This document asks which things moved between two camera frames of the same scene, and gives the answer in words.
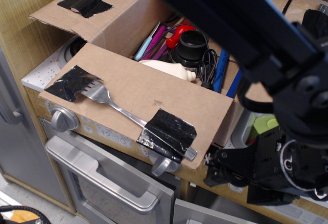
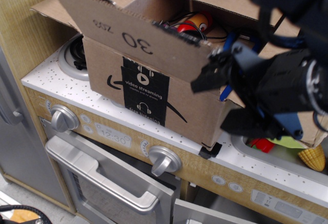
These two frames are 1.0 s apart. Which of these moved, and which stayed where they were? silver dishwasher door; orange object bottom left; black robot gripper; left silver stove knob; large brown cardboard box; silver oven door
Moved: large brown cardboard box; black robot gripper
Stayed: left silver stove knob; silver oven door; silver dishwasher door; orange object bottom left
